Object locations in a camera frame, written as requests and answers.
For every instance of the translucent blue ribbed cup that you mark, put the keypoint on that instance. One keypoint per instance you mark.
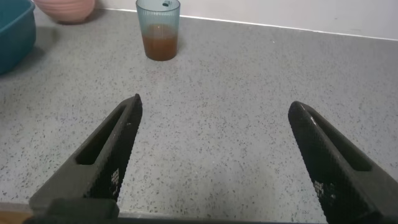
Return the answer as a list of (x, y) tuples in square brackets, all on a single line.
[(158, 15)]

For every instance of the pink bowl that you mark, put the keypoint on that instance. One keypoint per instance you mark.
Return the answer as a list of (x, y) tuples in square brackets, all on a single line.
[(66, 11)]

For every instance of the teal plastic tray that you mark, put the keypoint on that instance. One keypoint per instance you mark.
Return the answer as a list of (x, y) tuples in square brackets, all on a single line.
[(14, 37)]

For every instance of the brown liquid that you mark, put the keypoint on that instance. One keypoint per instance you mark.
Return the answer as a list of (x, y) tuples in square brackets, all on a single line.
[(160, 46)]

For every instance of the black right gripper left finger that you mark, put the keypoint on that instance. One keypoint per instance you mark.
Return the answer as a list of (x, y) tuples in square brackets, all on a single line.
[(102, 161)]

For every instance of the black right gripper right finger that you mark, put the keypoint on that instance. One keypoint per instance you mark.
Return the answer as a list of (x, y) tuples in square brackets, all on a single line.
[(339, 174)]

